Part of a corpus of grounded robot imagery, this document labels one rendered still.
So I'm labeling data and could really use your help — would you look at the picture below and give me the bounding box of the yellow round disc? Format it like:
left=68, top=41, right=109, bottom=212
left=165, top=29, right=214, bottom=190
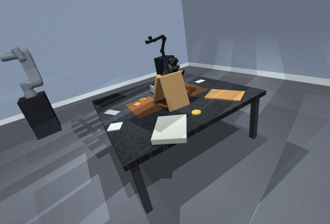
left=192, top=110, right=201, bottom=115

